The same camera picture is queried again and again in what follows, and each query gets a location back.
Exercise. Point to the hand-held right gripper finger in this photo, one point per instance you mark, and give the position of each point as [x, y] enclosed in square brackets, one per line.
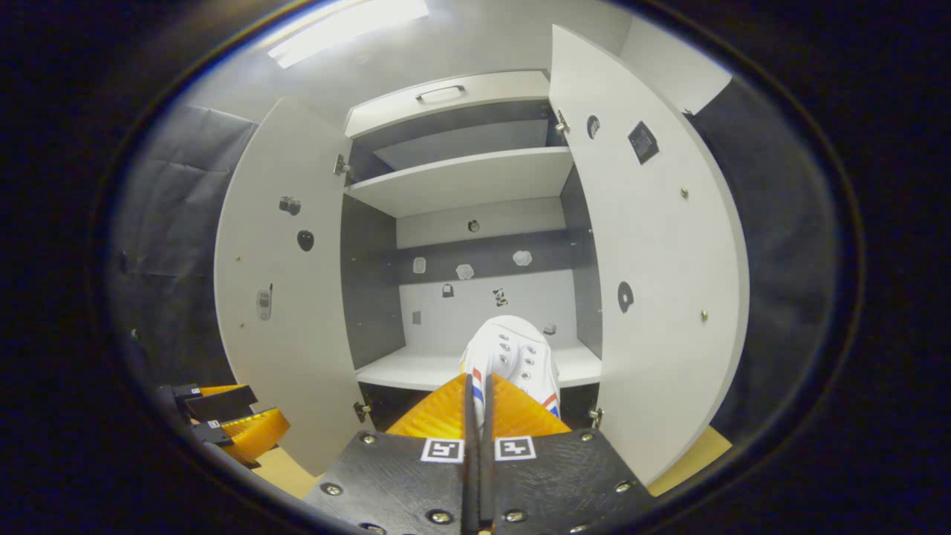
[487, 490]
[469, 490]

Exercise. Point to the white cabinet drawer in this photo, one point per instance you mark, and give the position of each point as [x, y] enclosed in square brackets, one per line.
[490, 93]

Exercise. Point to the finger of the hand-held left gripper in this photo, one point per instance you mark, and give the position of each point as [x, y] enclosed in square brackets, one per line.
[252, 438]
[223, 403]

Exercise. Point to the white striped shoe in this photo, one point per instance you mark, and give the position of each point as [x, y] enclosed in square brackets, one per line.
[513, 349]

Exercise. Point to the white cabinet door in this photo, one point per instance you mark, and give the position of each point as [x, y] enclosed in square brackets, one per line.
[669, 260]
[297, 371]

